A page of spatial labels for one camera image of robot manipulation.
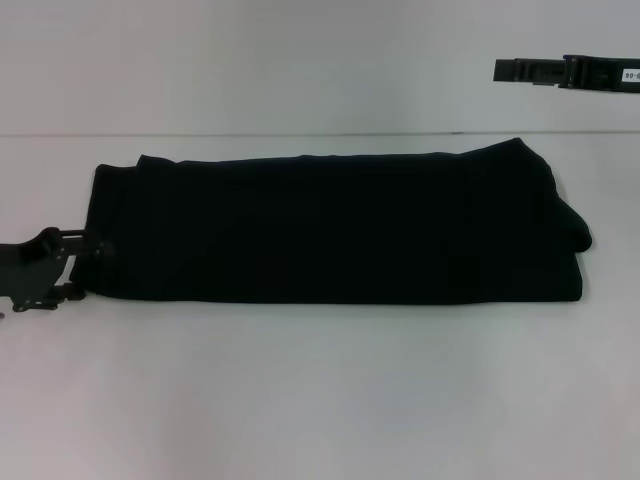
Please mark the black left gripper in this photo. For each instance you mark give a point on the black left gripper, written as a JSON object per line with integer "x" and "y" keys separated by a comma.
{"x": 27, "y": 272}

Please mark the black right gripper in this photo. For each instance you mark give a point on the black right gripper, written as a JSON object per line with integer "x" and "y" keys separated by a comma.
{"x": 607, "y": 75}

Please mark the black shirt with FREE print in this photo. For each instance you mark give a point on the black shirt with FREE print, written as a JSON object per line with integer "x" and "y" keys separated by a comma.
{"x": 325, "y": 225}

